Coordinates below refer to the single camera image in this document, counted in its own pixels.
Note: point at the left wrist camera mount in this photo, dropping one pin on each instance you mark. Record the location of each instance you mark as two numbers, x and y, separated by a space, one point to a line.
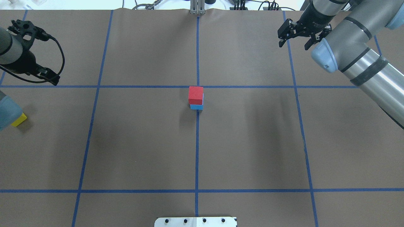
26 33

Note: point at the blue block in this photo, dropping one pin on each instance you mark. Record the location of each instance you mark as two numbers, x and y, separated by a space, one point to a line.
197 107

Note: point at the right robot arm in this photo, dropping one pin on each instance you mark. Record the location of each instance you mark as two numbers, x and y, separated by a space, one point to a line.
344 48

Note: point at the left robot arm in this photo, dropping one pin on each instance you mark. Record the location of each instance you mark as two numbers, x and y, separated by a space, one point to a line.
11 50

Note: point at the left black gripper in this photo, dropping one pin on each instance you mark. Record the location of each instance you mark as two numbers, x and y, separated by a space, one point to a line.
22 64

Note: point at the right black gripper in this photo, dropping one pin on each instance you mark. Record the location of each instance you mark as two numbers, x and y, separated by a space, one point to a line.
316 20

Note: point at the white pedestal column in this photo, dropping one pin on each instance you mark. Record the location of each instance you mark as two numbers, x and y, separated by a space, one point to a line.
196 222

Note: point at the aluminium frame post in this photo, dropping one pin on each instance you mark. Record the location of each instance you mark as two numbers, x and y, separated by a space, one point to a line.
197 7

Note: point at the yellow block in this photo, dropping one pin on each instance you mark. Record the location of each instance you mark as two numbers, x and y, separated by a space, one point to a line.
22 118

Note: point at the red block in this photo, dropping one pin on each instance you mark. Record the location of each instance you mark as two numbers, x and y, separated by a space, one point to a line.
195 95

